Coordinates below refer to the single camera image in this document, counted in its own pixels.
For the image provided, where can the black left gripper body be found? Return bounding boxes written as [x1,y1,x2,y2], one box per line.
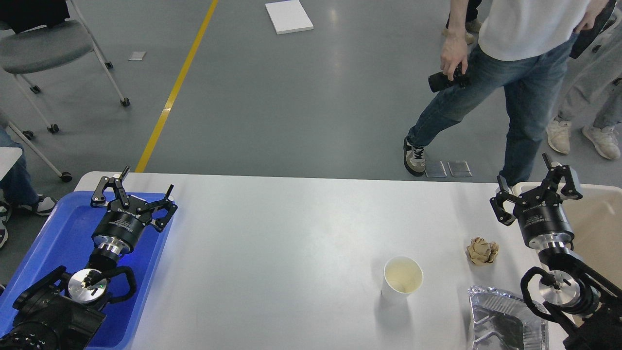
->
[91,196,148,254]

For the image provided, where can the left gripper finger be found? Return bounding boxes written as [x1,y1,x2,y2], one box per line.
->
[91,166,131,209]
[141,184,178,232]

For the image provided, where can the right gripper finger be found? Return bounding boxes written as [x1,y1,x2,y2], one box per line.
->
[489,175,519,226]
[542,153,584,200]

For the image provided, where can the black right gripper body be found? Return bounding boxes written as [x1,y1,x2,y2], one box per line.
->
[509,200,574,250]

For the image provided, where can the white paper cup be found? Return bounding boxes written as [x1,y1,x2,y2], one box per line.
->
[380,256,424,303]

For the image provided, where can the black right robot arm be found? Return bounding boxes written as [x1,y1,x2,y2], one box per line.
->
[489,153,622,350]

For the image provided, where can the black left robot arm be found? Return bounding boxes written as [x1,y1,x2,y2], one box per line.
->
[1,169,177,350]

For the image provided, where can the right floor plate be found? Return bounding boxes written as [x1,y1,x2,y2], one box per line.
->
[447,161,473,177]

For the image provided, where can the floor plate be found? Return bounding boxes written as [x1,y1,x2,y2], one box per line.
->
[447,161,473,177]
[425,161,448,178]

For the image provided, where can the beige plastic bin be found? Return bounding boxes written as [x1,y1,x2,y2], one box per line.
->
[512,181,622,331]

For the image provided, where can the crumpled brown paper ball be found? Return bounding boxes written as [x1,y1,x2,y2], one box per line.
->
[466,237,500,266]

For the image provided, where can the blue plastic tray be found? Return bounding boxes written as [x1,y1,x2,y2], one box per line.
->
[0,191,170,350]

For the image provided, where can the left floor plate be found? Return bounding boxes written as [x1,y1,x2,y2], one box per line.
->
[425,161,448,178]

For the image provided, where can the seated person at left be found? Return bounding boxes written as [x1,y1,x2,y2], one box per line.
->
[0,155,57,247]

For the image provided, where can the aluminium foil tray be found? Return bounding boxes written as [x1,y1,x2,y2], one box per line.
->
[468,286,549,350]

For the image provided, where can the person in grey trousers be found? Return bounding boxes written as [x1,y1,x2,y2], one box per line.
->
[546,14,622,160]

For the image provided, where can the person in white shirt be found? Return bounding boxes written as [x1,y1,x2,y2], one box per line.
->
[403,0,607,186]

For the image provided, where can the small paper on floor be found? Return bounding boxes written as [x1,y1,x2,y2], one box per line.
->
[128,51,147,61]

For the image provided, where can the grey office chair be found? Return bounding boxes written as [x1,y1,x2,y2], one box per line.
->
[1,0,130,133]

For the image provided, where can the person in dark trousers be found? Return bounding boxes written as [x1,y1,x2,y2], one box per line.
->
[465,0,482,45]

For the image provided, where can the white board on floor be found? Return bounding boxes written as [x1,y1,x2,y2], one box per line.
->
[265,0,314,34]

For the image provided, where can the white chair frame left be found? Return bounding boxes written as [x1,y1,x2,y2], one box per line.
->
[0,109,73,182]

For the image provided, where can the black camera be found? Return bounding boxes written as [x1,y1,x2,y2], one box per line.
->
[427,63,471,93]

